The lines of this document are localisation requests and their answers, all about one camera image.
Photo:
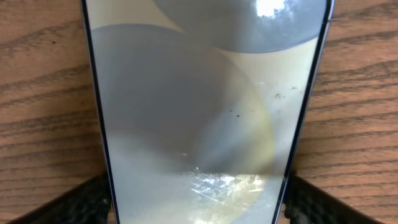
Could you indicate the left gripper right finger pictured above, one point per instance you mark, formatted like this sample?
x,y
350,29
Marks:
x,y
307,204

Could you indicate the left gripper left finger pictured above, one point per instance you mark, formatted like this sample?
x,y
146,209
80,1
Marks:
x,y
88,203

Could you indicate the Samsung Galaxy smartphone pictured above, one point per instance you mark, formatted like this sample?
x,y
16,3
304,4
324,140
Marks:
x,y
201,103

